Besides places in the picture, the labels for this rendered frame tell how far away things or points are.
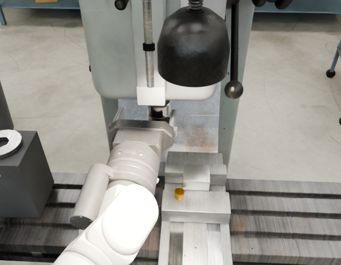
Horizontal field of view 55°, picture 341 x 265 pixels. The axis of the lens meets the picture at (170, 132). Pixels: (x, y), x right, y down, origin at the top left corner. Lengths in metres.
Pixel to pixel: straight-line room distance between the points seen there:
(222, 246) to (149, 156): 0.29
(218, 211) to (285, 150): 1.81
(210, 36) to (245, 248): 0.60
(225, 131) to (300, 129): 1.62
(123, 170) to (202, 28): 0.27
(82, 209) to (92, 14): 0.26
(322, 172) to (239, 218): 1.62
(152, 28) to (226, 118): 0.74
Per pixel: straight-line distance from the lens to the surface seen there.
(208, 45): 0.30
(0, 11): 4.75
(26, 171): 0.81
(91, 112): 2.79
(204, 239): 0.74
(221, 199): 0.75
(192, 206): 0.73
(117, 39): 0.48
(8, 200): 0.88
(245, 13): 0.96
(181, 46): 0.30
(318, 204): 0.95
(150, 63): 0.44
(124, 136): 0.59
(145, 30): 0.42
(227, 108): 1.10
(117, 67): 0.50
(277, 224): 0.88
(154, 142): 0.57
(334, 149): 2.66
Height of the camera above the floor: 1.62
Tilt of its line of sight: 40 degrees down
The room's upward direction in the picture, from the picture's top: straight up
